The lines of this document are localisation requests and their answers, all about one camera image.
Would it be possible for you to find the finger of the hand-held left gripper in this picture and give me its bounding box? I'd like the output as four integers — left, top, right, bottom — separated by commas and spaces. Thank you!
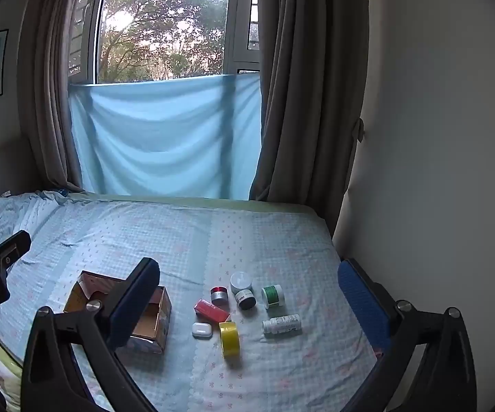
0, 230, 32, 274

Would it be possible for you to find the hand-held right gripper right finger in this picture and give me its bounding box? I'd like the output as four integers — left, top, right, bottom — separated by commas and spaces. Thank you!
337, 259, 477, 412

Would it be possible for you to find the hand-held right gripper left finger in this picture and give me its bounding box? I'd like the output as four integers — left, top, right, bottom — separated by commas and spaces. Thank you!
21, 257, 161, 412

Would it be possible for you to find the cardboard box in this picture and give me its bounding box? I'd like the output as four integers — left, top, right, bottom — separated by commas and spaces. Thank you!
64, 270, 173, 355

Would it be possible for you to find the white plastic bottle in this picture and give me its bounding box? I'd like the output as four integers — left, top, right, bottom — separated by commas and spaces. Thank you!
262, 314, 302, 337

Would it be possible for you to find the small red box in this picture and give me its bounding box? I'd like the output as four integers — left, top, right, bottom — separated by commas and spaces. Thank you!
193, 299, 231, 324

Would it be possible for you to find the green and white bottle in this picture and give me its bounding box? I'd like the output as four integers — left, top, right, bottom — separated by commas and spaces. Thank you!
261, 284, 285, 310

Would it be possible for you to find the small red and silver tin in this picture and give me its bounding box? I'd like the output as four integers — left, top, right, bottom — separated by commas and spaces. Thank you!
210, 285, 229, 307

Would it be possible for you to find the yellow tape roll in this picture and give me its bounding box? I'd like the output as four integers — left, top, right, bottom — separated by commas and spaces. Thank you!
218, 321, 241, 358

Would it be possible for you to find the blue floral bed sheet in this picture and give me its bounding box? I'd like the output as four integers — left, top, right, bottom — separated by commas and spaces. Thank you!
0, 189, 381, 412

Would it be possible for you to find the white round jar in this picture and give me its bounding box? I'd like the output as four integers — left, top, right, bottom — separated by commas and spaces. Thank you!
230, 271, 253, 295

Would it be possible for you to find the black-lidded white jar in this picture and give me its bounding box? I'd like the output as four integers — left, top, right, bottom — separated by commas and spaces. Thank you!
235, 289, 257, 310

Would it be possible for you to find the green mattress pad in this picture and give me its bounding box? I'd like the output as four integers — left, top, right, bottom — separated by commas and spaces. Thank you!
67, 192, 317, 216

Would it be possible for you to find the light blue hanging cloth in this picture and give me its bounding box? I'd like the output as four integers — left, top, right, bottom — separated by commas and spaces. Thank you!
68, 72, 263, 201

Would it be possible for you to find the window with dark frame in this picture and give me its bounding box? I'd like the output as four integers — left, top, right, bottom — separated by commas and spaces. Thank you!
69, 0, 261, 85

